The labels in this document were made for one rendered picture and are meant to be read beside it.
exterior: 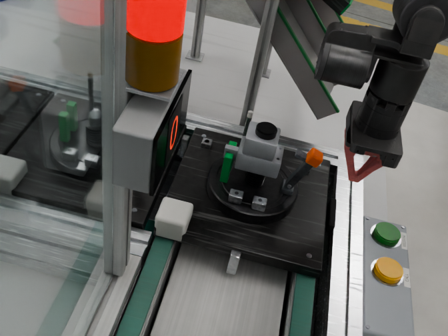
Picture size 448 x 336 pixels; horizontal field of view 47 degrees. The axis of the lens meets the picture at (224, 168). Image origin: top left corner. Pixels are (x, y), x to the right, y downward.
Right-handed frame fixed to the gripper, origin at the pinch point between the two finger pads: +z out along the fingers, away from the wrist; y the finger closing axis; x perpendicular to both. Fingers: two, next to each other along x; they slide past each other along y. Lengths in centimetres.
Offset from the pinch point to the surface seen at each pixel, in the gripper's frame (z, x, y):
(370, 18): 104, 43, -299
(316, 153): -2.3, -6.3, -0.2
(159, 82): -22.2, -24.3, 20.6
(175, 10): -28.9, -23.6, 20.0
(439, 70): 104, 86, -246
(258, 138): -3.6, -14.7, 1.2
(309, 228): 8.0, -4.4, 4.5
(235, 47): 18, -26, -62
